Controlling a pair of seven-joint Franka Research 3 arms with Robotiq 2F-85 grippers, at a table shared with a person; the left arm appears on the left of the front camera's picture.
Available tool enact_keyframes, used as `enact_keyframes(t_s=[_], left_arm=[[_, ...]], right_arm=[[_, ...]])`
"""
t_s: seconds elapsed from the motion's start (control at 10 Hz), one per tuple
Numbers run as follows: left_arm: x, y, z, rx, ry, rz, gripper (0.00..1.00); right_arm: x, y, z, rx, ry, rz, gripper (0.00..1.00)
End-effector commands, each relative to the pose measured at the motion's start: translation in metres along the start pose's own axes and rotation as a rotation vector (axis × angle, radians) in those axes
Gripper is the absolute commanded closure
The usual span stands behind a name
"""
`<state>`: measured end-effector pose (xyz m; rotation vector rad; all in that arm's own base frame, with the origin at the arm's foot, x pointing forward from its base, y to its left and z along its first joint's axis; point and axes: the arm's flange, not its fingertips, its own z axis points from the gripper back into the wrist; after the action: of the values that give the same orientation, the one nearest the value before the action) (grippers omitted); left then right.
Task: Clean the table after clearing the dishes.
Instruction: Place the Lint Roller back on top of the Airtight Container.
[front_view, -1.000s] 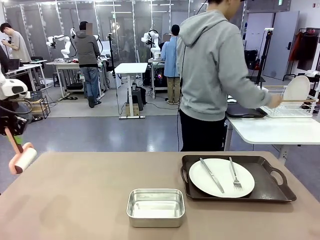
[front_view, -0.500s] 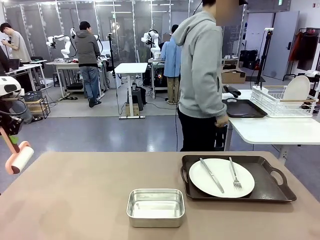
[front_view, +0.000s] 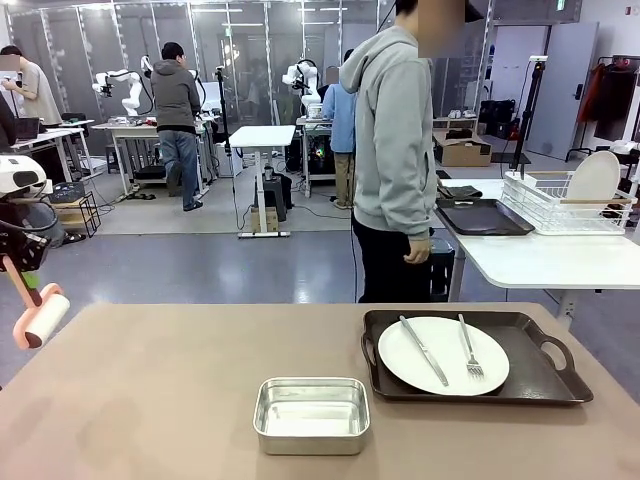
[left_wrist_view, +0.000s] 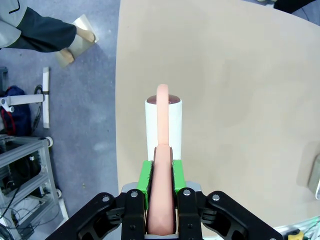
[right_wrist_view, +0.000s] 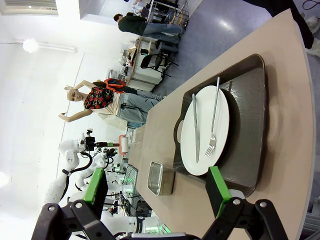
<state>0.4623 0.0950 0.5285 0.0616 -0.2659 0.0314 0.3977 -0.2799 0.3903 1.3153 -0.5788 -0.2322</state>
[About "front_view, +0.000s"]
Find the person in beige sweater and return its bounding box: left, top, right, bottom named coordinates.
left=0, top=44, right=63, bottom=127

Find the white standing desk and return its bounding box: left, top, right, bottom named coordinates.
left=228, top=124, right=298, bottom=239

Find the folded dark cloth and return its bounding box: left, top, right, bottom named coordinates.
left=436, top=182, right=484, bottom=201

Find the black wire shelf with basket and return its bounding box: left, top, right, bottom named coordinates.
left=47, top=179, right=102, bottom=239

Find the person in blue top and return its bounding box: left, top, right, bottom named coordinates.
left=321, top=48, right=358, bottom=210

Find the open cardboard box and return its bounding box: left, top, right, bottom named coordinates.
left=432, top=129, right=494, bottom=168

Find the white round plate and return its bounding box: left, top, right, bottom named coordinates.
left=378, top=315, right=511, bottom=397
left=568, top=150, right=622, bottom=206

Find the white office desk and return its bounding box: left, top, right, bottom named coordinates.
left=9, top=118, right=96, bottom=184

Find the low shoe shelf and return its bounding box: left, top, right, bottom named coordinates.
left=430, top=108, right=482, bottom=135

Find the dark brown serving tray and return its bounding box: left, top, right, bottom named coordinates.
left=435, top=198, right=537, bottom=237
left=361, top=309, right=595, bottom=407

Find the black utility cart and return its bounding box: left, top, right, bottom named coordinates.
left=593, top=141, right=640, bottom=181

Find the white wire dish rack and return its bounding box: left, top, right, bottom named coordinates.
left=502, top=169, right=640, bottom=237

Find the person in dark brown top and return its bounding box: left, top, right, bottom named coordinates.
left=0, top=92, right=19, bottom=154

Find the person's right hand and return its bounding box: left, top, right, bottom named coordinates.
left=402, top=236, right=433, bottom=265

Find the white robot workbench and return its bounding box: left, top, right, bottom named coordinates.
left=90, top=117, right=161, bottom=194

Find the slim black tripod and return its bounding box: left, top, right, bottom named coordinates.
left=213, top=64, right=236, bottom=201

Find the black clothes rack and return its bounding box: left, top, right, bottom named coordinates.
left=566, top=54, right=640, bottom=164

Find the rectangular metal container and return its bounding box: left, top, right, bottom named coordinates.
left=253, top=377, right=372, bottom=457

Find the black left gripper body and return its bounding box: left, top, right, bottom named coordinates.
left=0, top=216, right=35, bottom=266

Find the pink-handled lint roller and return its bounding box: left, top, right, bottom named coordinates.
left=1, top=255, right=72, bottom=351

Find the white side table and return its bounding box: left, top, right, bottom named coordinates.
left=433, top=177, right=640, bottom=331

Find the grey-sleeved right forearm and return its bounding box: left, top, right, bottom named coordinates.
left=394, top=149, right=437, bottom=242

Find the black stool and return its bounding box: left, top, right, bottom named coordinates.
left=259, top=173, right=294, bottom=224

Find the tall black camera stand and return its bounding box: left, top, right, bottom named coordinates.
left=508, top=55, right=550, bottom=181

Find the person in grey hoodie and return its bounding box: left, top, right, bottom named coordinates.
left=339, top=0, right=437, bottom=305

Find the silver table knife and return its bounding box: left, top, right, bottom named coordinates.
left=398, top=315, right=450, bottom=388

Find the small cardboard box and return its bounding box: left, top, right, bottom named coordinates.
left=249, top=205, right=279, bottom=234

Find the dark plastic stool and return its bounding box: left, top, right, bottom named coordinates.
left=428, top=237, right=457, bottom=303

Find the silver fork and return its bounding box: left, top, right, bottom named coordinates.
left=457, top=313, right=486, bottom=380

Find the black computer tower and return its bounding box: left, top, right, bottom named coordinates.
left=308, top=133, right=334, bottom=176

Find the man in grey jacket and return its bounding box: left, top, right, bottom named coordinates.
left=149, top=41, right=204, bottom=212

